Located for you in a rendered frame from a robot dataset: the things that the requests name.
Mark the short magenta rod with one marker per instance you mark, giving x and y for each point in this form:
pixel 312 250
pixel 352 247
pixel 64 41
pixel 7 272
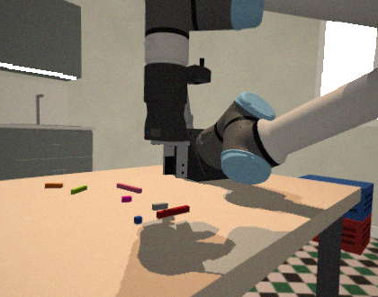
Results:
pixel 126 199

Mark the orange rod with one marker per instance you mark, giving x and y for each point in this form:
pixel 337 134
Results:
pixel 50 185

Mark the pink rod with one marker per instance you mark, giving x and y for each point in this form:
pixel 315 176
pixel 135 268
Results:
pixel 129 188

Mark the lime green rod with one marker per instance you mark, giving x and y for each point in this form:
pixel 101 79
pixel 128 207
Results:
pixel 78 189

